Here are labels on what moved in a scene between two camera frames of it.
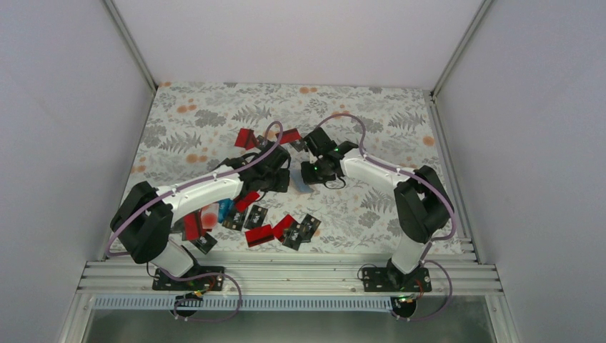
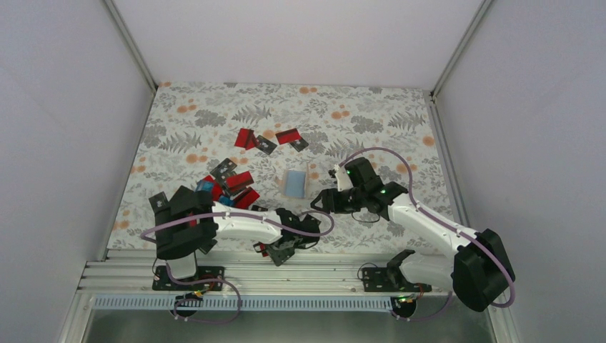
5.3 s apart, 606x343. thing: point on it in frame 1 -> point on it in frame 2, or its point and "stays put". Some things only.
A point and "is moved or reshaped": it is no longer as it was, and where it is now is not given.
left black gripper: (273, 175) -> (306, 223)
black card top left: (264, 143) stays put
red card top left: (246, 138) stays put
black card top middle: (299, 145) stays put
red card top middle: (289, 136) stays put
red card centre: (243, 202) stays put
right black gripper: (308, 178) -> (326, 194)
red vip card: (259, 235) is moved or reshaped
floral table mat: (197, 130) stays put
